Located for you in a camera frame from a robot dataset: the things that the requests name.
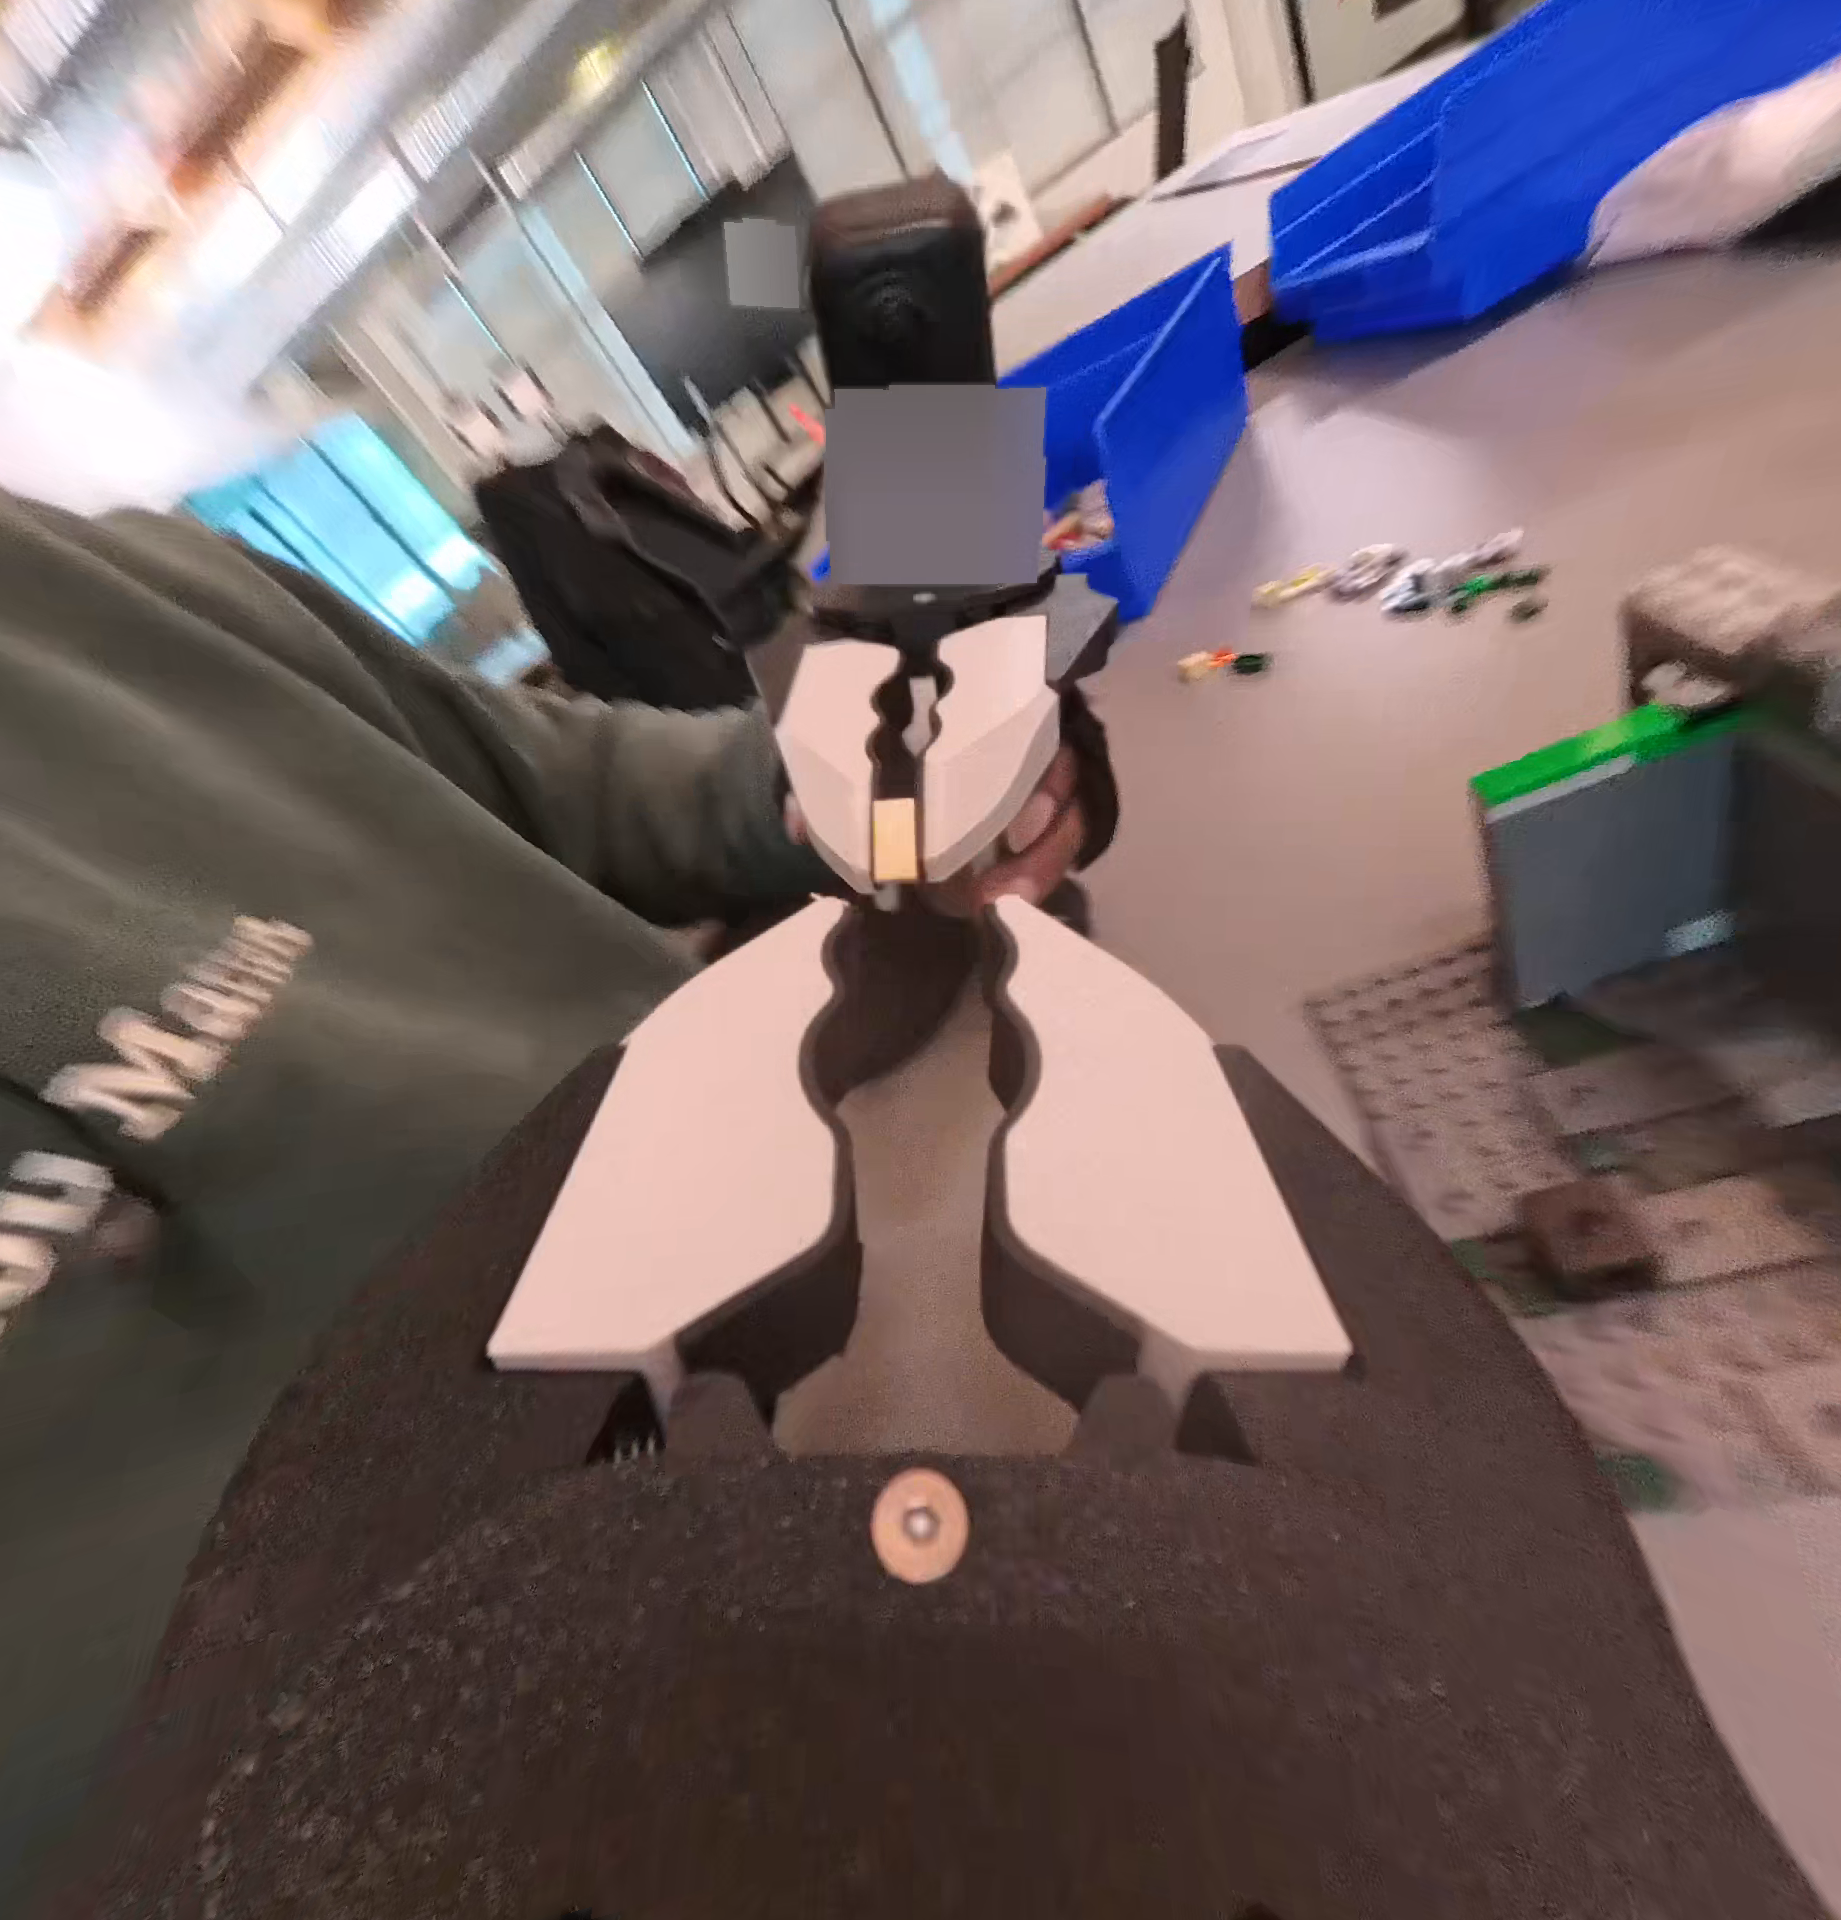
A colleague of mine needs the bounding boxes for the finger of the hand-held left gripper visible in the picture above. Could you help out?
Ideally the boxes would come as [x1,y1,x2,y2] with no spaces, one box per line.
[775,639,903,901]
[913,615,1068,887]

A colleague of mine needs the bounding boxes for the row of small toy bricks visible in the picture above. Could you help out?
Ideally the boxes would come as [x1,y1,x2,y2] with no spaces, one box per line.
[1255,526,1556,623]

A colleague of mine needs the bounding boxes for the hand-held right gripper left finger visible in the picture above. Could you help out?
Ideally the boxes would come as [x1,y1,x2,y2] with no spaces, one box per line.
[487,896,866,1424]

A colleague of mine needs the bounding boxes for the person's left forearm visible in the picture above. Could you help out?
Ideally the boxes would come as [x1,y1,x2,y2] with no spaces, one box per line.
[334,661,851,945]

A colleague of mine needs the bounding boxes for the grey green toy brick building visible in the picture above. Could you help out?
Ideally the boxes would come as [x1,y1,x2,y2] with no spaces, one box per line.
[1468,547,1841,1024]

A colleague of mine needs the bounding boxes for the person's left hand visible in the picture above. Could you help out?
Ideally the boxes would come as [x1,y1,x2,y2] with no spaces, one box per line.
[903,741,1084,919]

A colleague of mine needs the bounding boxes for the grey toy brick baseplate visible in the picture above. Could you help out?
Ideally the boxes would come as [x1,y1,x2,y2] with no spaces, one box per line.
[1299,929,1841,1516]

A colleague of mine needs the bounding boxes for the white plastic bag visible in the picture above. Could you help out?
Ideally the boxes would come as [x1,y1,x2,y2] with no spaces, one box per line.
[1586,29,1841,273]

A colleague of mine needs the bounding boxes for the nested blue storage bins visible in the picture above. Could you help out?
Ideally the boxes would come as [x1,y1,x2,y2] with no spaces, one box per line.
[1269,0,1841,351]

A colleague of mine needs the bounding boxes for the black backpack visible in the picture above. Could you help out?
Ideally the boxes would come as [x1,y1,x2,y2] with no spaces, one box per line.
[473,425,806,710]

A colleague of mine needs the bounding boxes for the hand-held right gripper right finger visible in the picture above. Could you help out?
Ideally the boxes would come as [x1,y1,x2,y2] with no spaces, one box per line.
[983,896,1360,1415]

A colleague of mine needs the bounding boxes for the grey desk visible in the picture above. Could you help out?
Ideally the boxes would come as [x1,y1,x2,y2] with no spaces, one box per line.
[770,150,1841,1920]

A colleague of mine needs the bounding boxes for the person's green sweatshirt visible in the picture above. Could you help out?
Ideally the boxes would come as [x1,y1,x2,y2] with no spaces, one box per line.
[0,462,748,1920]

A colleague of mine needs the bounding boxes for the blue storage bin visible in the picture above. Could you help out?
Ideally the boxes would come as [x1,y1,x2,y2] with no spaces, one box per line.
[992,243,1255,629]

